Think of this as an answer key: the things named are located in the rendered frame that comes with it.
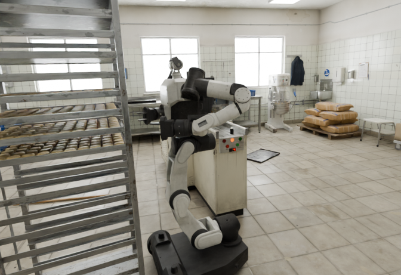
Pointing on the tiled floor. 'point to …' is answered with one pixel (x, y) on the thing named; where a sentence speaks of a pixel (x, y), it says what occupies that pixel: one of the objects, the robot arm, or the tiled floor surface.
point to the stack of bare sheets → (261, 155)
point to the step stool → (379, 127)
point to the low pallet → (330, 132)
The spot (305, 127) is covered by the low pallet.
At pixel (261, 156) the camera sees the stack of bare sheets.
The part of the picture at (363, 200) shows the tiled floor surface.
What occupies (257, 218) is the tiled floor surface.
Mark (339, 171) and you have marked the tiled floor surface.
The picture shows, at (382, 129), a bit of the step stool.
